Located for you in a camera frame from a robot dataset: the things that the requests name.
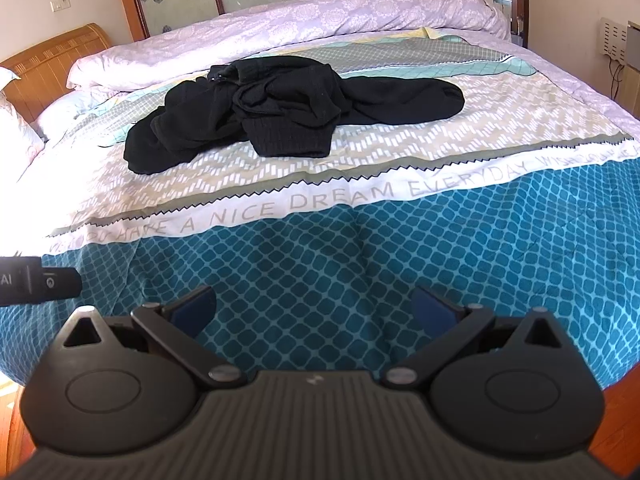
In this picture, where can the white wall switch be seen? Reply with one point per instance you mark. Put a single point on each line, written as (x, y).
(60, 4)

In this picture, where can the wooden headboard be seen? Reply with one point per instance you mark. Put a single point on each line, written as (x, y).
(60, 65)

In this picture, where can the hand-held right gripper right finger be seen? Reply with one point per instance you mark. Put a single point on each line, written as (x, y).
(434, 312)

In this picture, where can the patterned teal bedspread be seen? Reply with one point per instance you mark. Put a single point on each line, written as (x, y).
(320, 255)

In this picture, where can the black pants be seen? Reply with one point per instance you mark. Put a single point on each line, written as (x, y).
(280, 110)

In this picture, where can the pale floral pillow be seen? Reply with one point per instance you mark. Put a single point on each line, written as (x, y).
(17, 130)

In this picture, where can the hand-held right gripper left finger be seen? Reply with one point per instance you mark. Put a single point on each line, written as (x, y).
(192, 312)

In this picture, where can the white perforated wall box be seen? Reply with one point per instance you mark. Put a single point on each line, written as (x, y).
(620, 40)

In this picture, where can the lilac floral duvet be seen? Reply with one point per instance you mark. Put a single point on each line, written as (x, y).
(310, 15)

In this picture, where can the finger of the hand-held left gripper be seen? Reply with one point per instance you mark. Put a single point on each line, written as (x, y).
(62, 282)

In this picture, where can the white pillow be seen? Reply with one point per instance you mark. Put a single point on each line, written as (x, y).
(7, 79)

